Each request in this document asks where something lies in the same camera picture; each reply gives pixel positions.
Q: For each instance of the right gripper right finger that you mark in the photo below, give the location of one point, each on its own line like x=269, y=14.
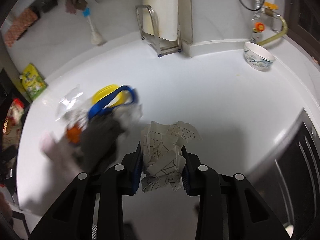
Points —
x=191, y=177

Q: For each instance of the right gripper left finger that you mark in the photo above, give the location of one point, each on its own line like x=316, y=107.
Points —
x=133, y=166

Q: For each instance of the printed paper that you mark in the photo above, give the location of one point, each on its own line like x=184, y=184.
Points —
x=162, y=154

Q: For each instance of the dark grey rag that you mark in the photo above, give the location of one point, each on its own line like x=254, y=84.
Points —
x=98, y=143

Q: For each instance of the orange peel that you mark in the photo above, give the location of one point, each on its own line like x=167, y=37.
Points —
x=73, y=134

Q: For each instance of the clear plastic packaging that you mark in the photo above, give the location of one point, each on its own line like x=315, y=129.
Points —
x=69, y=104

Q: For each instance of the yellow plastic lid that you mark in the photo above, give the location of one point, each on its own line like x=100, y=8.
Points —
x=120, y=98

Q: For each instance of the black sink basin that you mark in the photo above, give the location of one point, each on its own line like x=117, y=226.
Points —
x=288, y=179

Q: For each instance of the steel cutting board rack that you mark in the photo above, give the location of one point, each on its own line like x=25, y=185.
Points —
x=160, y=45

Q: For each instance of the yellow green detergent pouch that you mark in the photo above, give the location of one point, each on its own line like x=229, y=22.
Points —
x=32, y=81

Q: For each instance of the blue white bottle brush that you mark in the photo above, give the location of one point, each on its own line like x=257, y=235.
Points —
x=96, y=37

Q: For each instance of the white patterned ceramic bowl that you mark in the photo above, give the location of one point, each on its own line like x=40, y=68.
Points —
x=258, y=57

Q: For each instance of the orange knob gas fitting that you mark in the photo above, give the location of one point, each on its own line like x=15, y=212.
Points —
x=257, y=28

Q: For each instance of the white cutting board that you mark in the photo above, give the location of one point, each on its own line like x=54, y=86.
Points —
x=166, y=12

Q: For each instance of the brown hanging cloth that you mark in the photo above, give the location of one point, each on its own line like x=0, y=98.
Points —
x=72, y=6

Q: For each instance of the orange checkered dish cloth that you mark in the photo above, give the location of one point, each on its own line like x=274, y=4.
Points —
x=20, y=25

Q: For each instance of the brass gas valve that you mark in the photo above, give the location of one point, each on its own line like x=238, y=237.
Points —
x=270, y=10

